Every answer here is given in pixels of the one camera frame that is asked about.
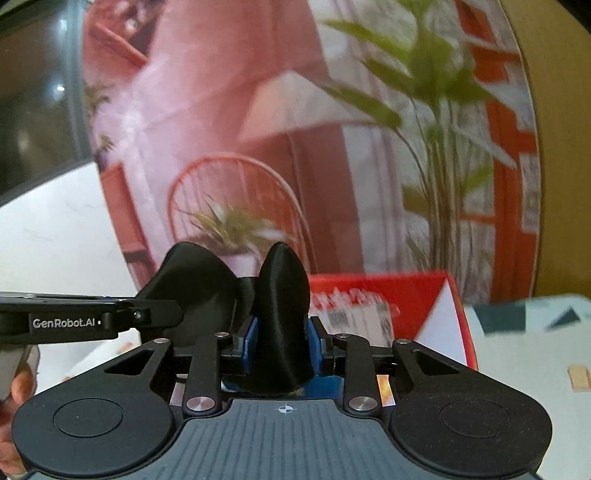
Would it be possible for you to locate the white labelled packet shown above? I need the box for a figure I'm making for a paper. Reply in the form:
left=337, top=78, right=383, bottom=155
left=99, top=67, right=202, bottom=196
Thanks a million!
left=310, top=290, right=400, bottom=347

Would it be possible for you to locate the black eye mask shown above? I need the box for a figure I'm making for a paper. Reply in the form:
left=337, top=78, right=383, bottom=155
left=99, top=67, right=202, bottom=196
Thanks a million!
left=136, top=241, right=312, bottom=395

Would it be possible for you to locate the red strawberry print box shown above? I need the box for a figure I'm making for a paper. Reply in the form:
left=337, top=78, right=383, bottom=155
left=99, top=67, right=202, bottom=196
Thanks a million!
left=305, top=271, right=478, bottom=407

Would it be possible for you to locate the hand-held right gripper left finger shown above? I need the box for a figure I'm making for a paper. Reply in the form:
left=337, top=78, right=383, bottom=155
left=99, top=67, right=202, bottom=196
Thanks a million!
left=104, top=318, right=259, bottom=416

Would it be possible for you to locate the dark glass window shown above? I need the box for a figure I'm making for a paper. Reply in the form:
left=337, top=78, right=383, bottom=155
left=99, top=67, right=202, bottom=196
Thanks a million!
left=0, top=0, right=95, bottom=206

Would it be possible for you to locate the person's left hand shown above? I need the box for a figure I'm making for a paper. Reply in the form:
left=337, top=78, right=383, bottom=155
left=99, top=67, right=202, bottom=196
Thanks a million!
left=0, top=369, right=38, bottom=478

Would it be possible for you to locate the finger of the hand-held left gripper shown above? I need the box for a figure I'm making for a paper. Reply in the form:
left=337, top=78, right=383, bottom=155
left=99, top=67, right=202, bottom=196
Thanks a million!
left=115, top=299, right=183, bottom=334

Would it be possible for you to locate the wall poster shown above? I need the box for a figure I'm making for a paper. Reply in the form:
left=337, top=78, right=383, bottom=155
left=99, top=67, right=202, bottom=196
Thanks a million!
left=83, top=0, right=541, bottom=305

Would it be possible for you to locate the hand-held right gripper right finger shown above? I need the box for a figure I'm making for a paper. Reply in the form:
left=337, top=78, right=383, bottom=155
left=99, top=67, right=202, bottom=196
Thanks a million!
left=307, top=316, right=465, bottom=418

